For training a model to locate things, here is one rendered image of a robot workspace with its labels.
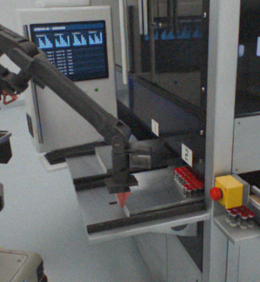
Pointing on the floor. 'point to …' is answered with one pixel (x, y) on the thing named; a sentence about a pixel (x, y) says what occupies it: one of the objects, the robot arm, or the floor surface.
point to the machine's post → (219, 126)
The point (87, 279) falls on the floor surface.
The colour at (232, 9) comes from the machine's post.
